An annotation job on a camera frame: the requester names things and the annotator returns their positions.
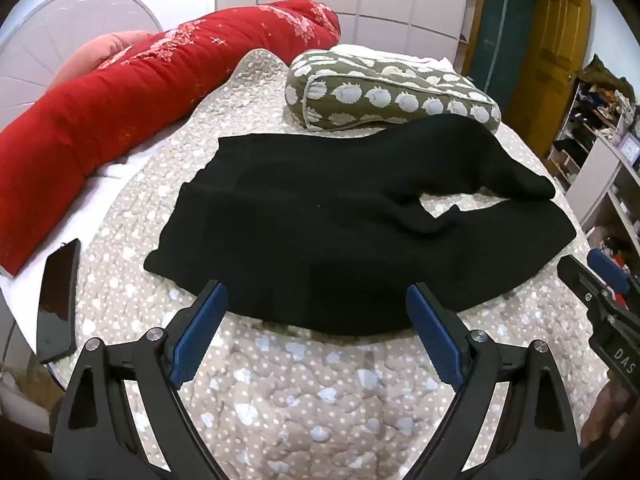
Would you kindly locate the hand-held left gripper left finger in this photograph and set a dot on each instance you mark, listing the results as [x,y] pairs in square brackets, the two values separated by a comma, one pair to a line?
[200,330]

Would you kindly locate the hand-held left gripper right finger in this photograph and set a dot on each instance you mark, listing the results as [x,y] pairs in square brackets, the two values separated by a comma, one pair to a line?
[432,330]

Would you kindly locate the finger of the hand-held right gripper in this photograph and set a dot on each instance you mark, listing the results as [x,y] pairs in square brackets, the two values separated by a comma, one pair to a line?
[610,270]
[582,282]

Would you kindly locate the black pants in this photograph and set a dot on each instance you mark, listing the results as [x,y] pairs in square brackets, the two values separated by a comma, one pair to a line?
[300,210]

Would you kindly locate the white desk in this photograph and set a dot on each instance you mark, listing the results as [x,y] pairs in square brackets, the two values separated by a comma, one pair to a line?
[600,180]

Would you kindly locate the purple clock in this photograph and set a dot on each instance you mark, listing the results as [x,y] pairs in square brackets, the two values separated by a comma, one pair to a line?
[631,149]

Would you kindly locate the beige spotted bed quilt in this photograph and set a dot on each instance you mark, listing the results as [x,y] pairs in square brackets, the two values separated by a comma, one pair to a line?
[300,410]

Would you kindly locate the black smartphone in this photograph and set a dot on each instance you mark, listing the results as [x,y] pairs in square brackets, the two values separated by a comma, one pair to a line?
[57,305]

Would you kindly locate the cluttered shelf rack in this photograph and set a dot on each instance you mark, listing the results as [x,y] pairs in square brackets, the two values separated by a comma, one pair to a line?
[595,105]

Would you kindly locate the white bed sheet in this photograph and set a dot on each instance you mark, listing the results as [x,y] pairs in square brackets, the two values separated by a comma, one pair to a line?
[117,170]

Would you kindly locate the yellow wooden door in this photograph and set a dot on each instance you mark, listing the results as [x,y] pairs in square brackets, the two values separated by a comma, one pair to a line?
[550,70]

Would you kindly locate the red floral bolster quilt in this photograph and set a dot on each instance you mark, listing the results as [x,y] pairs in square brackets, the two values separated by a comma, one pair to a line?
[125,110]

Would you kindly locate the olive sheep print pillow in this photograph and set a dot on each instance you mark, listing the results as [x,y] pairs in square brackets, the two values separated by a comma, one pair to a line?
[380,90]

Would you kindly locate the dark green door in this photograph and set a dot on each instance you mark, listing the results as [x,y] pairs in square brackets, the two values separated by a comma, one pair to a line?
[500,30]

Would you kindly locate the white pillow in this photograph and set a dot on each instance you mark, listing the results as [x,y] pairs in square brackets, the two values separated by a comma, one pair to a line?
[395,55]

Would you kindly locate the pink pillow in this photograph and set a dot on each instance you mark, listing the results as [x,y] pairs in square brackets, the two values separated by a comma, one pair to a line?
[95,52]

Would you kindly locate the white round headboard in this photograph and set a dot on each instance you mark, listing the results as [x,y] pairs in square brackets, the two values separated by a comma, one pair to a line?
[55,35]

